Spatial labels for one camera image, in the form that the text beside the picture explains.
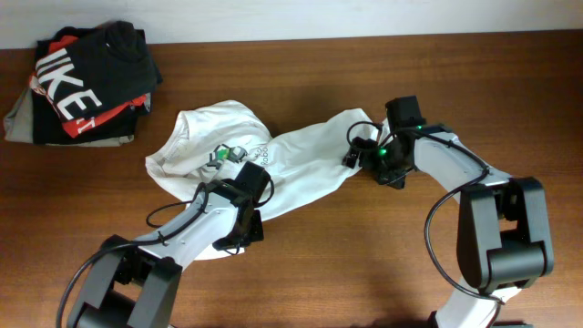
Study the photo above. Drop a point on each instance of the black Nike t-shirt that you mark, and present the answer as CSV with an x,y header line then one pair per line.
x,y
97,72

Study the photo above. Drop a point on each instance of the grey folded garment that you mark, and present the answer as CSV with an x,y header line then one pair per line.
x,y
18,126

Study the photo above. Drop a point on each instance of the white t-shirt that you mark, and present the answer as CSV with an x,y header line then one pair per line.
x,y
215,142

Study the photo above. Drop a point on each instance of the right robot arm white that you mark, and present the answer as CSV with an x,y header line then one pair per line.
x,y
503,242

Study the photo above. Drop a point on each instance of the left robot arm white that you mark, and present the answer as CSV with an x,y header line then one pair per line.
x,y
135,283

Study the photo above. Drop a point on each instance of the black folded garment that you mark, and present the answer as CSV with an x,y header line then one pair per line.
x,y
47,127

